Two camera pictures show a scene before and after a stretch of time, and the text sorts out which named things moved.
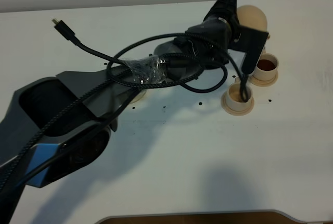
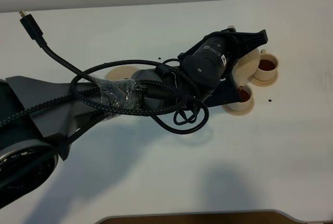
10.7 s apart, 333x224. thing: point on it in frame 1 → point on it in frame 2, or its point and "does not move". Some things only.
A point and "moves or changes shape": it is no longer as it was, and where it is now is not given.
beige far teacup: [267, 66] does not move
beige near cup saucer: [226, 108] does not move
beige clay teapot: [252, 16] moves or changes shape
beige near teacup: [235, 100] does not move
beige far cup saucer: [256, 82] does not move
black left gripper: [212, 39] → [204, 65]
